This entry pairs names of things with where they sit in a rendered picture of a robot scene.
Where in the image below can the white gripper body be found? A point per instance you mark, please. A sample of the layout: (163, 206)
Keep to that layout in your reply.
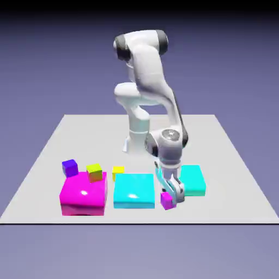
(179, 191)

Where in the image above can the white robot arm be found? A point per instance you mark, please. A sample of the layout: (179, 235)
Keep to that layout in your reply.
(148, 76)

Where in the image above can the small purple cube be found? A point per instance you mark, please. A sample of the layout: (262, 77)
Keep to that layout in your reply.
(167, 201)

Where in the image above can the small yellow cube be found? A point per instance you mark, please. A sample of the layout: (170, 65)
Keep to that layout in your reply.
(118, 170)

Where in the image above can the small yellow-green cube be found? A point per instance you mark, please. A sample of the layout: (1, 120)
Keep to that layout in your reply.
(94, 173)

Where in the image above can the small blue cube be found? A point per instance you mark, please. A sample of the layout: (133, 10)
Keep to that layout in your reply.
(70, 168)

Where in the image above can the large cyan box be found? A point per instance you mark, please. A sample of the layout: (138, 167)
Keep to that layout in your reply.
(194, 181)
(134, 189)

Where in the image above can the large magenta box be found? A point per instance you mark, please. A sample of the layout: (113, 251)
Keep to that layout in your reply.
(82, 194)

